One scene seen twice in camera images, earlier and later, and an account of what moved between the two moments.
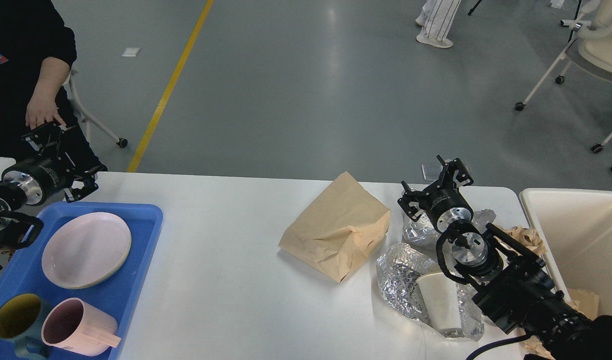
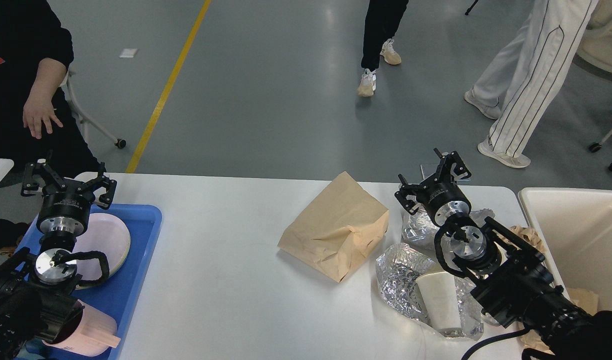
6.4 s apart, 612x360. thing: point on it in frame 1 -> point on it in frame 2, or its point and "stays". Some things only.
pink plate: (85, 249) stays
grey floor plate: (431, 172) stays
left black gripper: (38, 176) -> (64, 209)
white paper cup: (439, 292) stays
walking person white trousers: (436, 19) -> (517, 84)
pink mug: (75, 326) stays
